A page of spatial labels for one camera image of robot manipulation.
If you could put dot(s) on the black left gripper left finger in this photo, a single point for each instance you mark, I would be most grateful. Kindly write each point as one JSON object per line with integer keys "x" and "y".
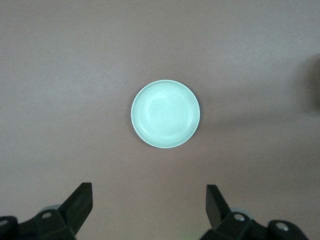
{"x": 72, "y": 215}

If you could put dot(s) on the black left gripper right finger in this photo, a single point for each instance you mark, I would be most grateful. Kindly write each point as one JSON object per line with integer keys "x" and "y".
{"x": 217, "y": 212}

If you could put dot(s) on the pale green round plate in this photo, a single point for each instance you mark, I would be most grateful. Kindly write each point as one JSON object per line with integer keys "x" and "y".
{"x": 165, "y": 114}

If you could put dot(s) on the brown table mat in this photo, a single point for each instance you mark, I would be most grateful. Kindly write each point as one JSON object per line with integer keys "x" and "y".
{"x": 50, "y": 75}

